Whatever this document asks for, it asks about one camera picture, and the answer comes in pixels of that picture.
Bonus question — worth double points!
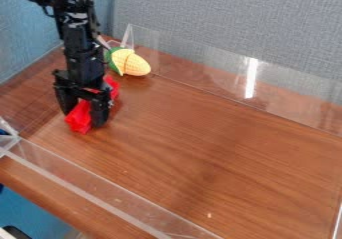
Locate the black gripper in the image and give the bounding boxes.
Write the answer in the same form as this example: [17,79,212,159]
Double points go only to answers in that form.
[52,45,109,127]

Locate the red plastic block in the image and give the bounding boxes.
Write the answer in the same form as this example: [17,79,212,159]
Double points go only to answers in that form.
[64,75,120,134]

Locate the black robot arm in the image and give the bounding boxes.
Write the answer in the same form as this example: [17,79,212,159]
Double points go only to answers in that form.
[28,0,110,127]

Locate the toy corn cob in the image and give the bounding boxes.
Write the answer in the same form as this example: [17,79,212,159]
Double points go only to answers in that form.
[105,47,150,76]

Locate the clear acrylic left wall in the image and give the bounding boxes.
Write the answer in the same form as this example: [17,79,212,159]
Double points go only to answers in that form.
[0,47,65,148]

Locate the clear acrylic wall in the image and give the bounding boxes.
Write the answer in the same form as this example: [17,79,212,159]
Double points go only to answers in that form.
[130,25,342,137]
[0,136,223,239]
[0,47,65,148]

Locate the clear acrylic corner bracket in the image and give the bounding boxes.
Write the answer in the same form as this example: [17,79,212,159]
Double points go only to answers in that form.
[94,25,134,62]

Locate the clear acrylic front wall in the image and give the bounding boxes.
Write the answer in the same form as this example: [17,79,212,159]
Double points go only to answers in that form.
[0,136,223,239]

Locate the clear acrylic back wall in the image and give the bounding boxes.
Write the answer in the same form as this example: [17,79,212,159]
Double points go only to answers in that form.
[130,25,342,137]

